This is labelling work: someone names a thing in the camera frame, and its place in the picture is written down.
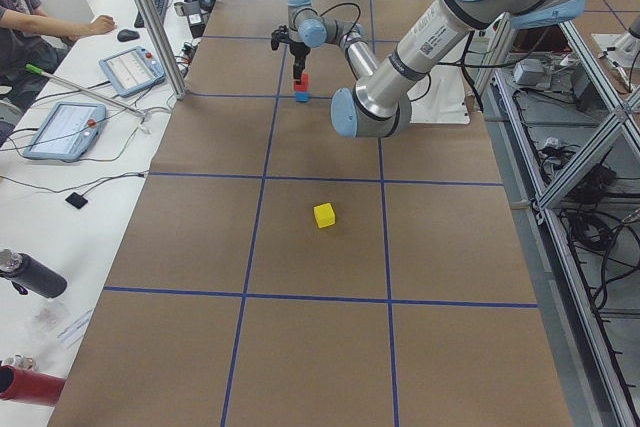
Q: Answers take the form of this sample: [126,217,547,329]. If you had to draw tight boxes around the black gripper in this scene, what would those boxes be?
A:
[270,25,309,81]

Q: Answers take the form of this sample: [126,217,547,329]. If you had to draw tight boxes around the red wooden block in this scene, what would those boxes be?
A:
[293,72,309,92]

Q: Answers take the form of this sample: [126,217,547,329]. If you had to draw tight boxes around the blue wooden block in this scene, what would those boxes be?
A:
[294,91,310,103]

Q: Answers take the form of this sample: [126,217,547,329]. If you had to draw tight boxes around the yellow wooden block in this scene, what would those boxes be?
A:
[313,203,336,229]

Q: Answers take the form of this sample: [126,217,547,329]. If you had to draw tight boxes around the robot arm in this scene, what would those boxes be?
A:
[271,0,587,138]

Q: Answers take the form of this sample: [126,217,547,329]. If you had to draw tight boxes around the operator forearm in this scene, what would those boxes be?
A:
[1,10,92,38]

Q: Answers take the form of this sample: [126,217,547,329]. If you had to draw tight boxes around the operator hand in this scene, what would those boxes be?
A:
[87,15,116,36]

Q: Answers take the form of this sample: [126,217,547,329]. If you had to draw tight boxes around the far teach pendant tablet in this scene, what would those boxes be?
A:
[98,46,165,98]

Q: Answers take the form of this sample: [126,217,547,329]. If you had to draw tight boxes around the teach pendant tablet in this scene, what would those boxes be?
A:
[98,46,165,98]
[22,101,107,162]

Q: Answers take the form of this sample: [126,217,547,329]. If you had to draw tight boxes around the black computer mouse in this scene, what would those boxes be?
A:
[117,29,140,42]

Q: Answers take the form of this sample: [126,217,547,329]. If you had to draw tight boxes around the near teach pendant tablet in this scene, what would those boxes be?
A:
[22,101,107,162]

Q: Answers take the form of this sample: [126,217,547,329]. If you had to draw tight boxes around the small black square pad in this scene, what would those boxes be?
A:
[65,192,88,210]

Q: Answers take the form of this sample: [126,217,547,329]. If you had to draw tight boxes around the black water bottle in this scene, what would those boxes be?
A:
[1,249,67,299]

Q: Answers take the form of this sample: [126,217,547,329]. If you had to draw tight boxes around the red cylinder bottle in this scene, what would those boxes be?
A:
[1,365,66,406]

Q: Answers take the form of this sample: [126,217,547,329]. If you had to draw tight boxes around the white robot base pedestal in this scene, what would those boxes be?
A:
[408,65,470,125]

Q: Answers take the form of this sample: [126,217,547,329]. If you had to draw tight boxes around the aluminium frame post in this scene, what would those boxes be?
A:
[134,0,187,100]

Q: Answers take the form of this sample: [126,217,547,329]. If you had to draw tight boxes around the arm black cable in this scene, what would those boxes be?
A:
[317,1,551,103]

